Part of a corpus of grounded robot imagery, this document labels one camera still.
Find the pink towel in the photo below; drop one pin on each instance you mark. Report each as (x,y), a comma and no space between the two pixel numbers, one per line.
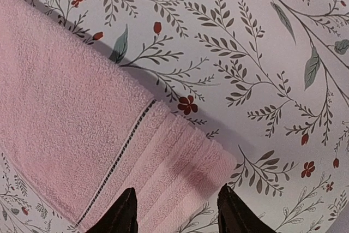
(77,131)

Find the floral tablecloth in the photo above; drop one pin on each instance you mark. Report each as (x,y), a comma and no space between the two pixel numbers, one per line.
(265,79)

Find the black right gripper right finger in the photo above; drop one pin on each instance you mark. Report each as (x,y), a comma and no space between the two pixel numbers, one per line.
(234,216)

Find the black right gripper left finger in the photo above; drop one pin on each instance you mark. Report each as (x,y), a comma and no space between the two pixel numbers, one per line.
(121,216)

